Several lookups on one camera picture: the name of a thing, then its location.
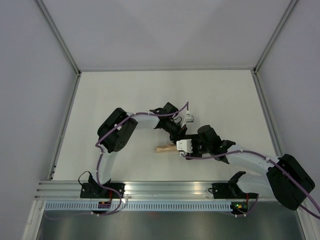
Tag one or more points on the peach cloth napkin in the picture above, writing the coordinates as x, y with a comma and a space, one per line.
166, 148

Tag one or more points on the aluminium frame post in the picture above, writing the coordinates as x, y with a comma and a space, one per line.
275, 34
56, 33

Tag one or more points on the aluminium left frame post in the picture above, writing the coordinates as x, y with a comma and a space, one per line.
56, 33

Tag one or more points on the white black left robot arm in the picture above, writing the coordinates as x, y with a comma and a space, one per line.
117, 129

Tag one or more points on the white slotted cable duct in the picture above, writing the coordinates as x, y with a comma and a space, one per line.
158, 206

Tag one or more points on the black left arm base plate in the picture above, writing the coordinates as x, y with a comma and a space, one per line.
96, 192

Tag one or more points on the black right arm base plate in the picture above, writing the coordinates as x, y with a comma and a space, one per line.
225, 190

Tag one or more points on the aluminium front rail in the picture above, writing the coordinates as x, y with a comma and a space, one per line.
134, 190

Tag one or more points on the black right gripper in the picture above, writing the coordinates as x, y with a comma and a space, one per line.
194, 137

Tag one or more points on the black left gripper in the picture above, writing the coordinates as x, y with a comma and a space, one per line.
180, 133

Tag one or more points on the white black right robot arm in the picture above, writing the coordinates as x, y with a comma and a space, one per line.
279, 177

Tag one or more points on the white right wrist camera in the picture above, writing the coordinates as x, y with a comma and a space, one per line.
184, 146

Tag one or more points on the aluminium right frame post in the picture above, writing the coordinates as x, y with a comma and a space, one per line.
275, 34

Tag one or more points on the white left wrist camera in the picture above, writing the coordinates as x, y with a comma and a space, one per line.
189, 118

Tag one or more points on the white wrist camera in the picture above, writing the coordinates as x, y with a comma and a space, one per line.
184, 146
189, 118

